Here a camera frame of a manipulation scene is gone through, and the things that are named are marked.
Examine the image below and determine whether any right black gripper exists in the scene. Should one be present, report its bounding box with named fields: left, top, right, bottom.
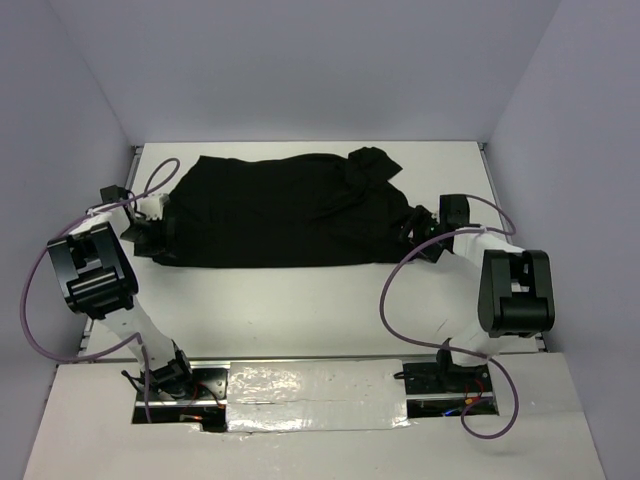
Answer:
left=392, top=204, right=447, bottom=264

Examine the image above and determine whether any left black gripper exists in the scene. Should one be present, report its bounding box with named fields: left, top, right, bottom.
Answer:
left=119, top=215, right=183, bottom=260

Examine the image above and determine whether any black long sleeve shirt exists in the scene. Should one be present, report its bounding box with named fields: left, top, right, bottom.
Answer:
left=149, top=147, right=426, bottom=268

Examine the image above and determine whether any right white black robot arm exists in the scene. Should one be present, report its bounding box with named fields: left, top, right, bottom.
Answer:
left=399, top=194, right=555, bottom=391

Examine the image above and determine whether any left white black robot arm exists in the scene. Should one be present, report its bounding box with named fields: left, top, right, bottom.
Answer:
left=47, top=185, right=196, bottom=400

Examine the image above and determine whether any shiny silver tape sheet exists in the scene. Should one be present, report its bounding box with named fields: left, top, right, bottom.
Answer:
left=226, top=359, right=409, bottom=433

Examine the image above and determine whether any white foam front board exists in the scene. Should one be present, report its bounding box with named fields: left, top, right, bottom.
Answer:
left=25, top=353, right=604, bottom=479

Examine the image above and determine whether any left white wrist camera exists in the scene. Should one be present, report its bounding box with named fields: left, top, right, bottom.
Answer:
left=135, top=193, right=170, bottom=221

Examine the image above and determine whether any left aluminium table rail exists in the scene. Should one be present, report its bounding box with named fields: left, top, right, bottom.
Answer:
left=72, top=145, right=143, bottom=361

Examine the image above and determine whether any aluminium table rail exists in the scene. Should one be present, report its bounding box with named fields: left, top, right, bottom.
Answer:
left=477, top=142, right=546, bottom=354
left=72, top=145, right=143, bottom=361

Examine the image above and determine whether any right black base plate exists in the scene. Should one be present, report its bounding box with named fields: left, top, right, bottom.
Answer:
left=393, top=359, right=492, bottom=396

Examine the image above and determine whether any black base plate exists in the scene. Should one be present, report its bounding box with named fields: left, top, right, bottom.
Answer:
left=150, top=366, right=228, bottom=401
left=393, top=359, right=492, bottom=396

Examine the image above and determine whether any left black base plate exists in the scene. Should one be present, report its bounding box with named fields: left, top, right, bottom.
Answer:
left=150, top=366, right=228, bottom=401

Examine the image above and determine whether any right aluminium table rail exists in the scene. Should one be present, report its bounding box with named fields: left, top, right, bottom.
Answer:
left=477, top=142, right=546, bottom=354

